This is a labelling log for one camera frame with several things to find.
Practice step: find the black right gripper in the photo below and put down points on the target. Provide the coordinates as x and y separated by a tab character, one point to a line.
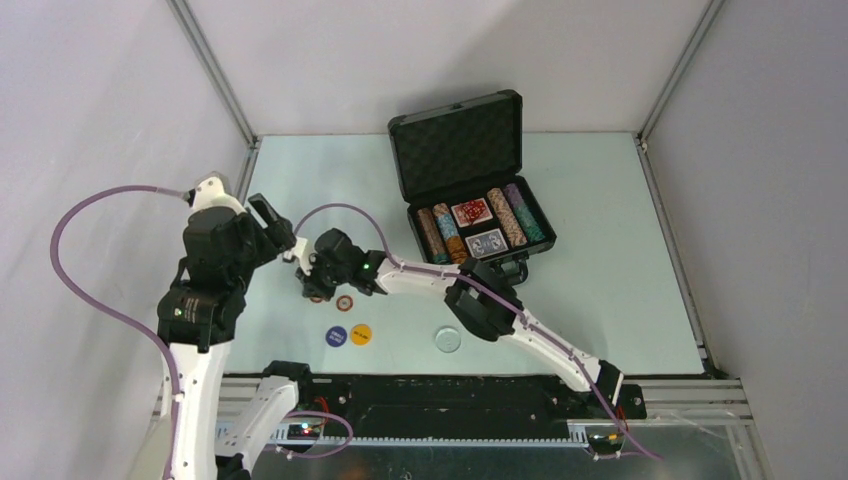
312	288

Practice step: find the red dice set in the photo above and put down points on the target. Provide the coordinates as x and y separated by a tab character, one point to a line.
472	212

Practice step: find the pink brown chip stack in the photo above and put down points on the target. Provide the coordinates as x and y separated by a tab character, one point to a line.
507	218

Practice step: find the yellow big blind button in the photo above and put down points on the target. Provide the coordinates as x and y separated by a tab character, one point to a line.
361	334

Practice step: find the blue small blind button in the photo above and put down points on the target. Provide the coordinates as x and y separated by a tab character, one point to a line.
336	336

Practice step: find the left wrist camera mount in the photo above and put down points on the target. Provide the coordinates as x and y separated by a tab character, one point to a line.
212	191

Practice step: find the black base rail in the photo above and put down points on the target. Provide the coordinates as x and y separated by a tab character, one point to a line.
427	407

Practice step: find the black poker case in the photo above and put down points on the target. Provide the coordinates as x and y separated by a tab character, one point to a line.
458	152

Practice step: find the purple green chip stack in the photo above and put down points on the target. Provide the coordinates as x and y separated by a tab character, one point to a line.
523	213

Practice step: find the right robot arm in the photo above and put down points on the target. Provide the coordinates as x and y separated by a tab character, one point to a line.
485	304

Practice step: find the blue orange chip stack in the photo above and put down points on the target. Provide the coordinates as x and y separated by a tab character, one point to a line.
450	233

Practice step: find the clear dealer button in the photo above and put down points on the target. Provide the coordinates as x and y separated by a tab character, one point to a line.
448	340

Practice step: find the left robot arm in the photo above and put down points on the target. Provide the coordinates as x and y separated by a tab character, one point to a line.
197	321

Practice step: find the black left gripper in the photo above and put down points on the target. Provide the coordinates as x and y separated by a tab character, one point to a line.
276	238

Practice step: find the blue playing card deck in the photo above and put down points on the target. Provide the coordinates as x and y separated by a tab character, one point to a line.
486	244

